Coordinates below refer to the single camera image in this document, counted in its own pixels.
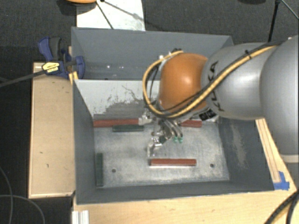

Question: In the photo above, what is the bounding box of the red-brown flat block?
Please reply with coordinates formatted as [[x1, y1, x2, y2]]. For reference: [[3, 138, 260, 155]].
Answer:
[[93, 118, 139, 128], [179, 119, 203, 129], [148, 158, 198, 167]]

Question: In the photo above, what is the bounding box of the black cylinder on white bracket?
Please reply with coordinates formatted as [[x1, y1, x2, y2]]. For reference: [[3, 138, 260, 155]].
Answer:
[[199, 109, 219, 123]]

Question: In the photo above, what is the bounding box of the pale wood flat board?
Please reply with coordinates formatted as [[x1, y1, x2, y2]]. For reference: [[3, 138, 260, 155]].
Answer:
[[28, 62, 77, 199]]

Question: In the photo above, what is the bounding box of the dark green flat block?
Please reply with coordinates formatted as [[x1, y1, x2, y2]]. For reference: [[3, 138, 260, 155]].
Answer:
[[95, 152, 104, 188], [112, 125, 145, 133]]

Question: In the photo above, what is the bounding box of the grey metal bin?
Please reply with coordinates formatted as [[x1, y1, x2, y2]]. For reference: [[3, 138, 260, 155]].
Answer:
[[71, 26, 275, 205]]

